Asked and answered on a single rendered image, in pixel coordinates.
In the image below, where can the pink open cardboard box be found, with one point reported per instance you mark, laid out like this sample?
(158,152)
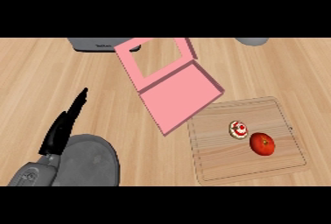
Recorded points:
(178,93)

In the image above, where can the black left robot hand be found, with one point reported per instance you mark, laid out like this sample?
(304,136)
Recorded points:
(63,125)

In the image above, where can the red tomato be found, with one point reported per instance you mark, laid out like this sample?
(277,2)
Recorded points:
(261,144)

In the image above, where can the grey rounded object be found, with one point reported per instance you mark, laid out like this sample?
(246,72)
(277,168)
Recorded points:
(252,41)

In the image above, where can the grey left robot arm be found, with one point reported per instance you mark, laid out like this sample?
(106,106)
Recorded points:
(72,163)

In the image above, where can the grey appliance with label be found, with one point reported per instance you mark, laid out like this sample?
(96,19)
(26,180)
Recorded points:
(96,44)

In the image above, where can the wooden cutting board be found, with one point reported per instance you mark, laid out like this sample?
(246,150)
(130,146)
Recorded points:
(245,140)

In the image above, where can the white red-topped cupcake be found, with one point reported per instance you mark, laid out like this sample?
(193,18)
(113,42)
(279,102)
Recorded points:
(237,129)

